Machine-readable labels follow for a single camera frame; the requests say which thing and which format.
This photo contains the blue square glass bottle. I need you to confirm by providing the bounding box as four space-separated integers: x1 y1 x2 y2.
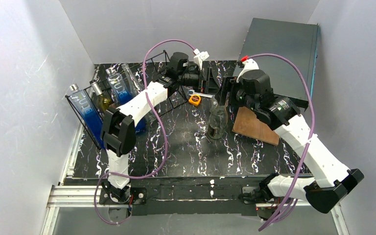
106 67 136 106

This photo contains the dark green wine bottle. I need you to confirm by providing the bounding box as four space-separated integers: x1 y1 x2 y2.
89 80 114 113

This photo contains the blue bottle with silver cap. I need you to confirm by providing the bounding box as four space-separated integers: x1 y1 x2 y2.
68 84 103 149

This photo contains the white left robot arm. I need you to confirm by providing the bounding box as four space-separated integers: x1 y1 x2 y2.
101 49 219 204

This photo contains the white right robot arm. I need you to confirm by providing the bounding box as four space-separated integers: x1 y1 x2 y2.
215 69 365 213

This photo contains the clear bottle with gold rim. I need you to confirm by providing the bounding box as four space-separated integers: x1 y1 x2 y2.
207 96 228 140

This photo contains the steel combination wrench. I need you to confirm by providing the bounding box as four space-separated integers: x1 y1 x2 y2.
188 90 213 98

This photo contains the yellow tape measure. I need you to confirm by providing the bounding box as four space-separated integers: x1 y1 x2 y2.
188 94 202 107

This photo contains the grey metal box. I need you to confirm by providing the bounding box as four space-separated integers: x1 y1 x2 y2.
239 18 320 110

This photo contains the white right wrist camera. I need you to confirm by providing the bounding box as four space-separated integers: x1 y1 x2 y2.
236 55 259 83

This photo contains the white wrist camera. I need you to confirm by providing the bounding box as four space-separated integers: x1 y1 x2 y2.
236 55 259 83
193 48 210 71

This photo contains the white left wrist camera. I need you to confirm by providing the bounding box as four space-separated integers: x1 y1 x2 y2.
193 48 210 71

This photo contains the black wire wine rack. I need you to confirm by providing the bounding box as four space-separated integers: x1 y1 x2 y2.
65 49 189 150

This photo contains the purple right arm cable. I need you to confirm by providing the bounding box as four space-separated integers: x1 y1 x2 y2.
248 53 316 232

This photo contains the aluminium frame rail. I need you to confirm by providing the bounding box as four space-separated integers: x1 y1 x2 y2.
40 123 104 235

